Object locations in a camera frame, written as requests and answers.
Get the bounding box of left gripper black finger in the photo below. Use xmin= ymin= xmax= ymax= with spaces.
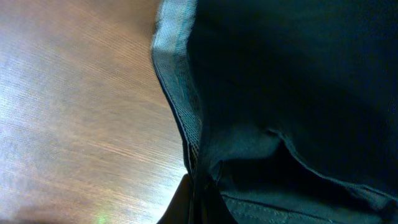
xmin=157 ymin=174 xmax=192 ymax=224

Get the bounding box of black shorts white lining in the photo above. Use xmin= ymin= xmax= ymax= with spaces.
xmin=152 ymin=0 xmax=397 ymax=224

